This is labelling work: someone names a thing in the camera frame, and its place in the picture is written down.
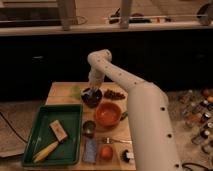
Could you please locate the green chili pepper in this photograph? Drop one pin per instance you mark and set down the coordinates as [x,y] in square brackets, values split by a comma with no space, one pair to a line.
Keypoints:
[124,115]

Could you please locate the small metal cup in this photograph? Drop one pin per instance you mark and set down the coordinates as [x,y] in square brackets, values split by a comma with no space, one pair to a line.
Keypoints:
[89,128]

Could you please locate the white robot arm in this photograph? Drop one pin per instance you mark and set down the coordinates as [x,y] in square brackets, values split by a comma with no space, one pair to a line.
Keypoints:
[152,136]

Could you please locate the orange fruit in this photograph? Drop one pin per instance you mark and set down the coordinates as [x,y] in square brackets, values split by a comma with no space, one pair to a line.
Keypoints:
[106,152]

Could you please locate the orange bowl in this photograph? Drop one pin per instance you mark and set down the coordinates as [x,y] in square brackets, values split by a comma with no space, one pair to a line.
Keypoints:
[107,114]

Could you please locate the grey triangular towel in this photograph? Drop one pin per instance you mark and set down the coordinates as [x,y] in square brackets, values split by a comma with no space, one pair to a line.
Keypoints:
[89,93]

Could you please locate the yellow corn cob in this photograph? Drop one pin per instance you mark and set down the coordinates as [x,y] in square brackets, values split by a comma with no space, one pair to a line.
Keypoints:
[45,152]

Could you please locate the green plastic tray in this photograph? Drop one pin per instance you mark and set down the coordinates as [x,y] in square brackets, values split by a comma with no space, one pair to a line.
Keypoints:
[41,135]

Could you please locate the wooden block brush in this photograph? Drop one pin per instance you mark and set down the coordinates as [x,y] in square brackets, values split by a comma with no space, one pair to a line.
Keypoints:
[58,130]

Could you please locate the silver fork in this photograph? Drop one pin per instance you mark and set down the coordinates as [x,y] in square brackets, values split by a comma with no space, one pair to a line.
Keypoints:
[109,140]

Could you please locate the light green leaf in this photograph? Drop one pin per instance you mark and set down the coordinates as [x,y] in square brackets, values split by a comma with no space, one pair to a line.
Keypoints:
[76,92]

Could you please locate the white handled dish brush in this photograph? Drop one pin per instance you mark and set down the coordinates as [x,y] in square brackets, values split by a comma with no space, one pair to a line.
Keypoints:
[127,156]

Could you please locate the grey sponge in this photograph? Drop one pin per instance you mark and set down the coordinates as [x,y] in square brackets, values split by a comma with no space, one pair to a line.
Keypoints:
[90,151]

